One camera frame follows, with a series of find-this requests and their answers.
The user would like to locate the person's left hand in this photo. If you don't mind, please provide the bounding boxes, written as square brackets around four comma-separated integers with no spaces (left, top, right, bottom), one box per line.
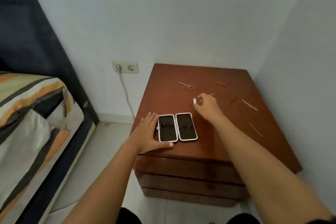
[125,112,174,154]

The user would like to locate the person's right leg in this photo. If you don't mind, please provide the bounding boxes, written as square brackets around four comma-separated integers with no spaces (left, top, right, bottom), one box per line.
[226,212,261,224]

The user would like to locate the person's left leg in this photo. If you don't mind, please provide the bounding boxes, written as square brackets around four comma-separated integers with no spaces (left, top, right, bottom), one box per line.
[115,206,142,224]

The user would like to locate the small silver scissors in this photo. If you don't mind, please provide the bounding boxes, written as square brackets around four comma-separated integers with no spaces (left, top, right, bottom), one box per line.
[178,81,196,90]

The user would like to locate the striped bedding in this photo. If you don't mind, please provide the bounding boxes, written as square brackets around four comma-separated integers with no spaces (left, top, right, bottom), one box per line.
[0,71,85,224]

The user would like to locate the white plug with cable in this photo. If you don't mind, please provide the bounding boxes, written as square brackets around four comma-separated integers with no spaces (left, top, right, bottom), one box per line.
[50,64,136,212]

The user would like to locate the white double wall socket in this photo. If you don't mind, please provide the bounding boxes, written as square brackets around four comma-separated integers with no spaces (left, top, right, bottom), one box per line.
[112,60,139,74]

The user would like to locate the person's right forearm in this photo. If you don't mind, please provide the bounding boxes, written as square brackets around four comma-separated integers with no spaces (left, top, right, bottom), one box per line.
[214,115,336,224]

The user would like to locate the brown wooden nightstand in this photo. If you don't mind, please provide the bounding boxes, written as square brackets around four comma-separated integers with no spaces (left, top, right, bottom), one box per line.
[133,154,245,186]
[130,63,303,208]

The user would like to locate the silver nail file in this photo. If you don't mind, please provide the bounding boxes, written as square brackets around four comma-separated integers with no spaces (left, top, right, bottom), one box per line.
[241,98,259,111]

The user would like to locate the person's right hand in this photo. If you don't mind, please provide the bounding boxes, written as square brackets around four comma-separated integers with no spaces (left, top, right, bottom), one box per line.
[194,93,226,125]

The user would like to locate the person's leg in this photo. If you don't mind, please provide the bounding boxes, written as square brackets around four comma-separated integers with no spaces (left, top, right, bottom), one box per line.
[226,212,261,224]
[115,206,142,224]

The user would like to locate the person's left forearm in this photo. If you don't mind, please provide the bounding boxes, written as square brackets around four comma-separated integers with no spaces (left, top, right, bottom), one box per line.
[62,139,142,224]

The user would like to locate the thin metal cuticle pusher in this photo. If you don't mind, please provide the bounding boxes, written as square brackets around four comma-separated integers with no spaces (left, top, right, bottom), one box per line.
[248,122,264,138]

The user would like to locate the checkered manicure kit case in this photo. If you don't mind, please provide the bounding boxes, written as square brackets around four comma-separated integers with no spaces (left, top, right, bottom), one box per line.
[156,112,198,143]

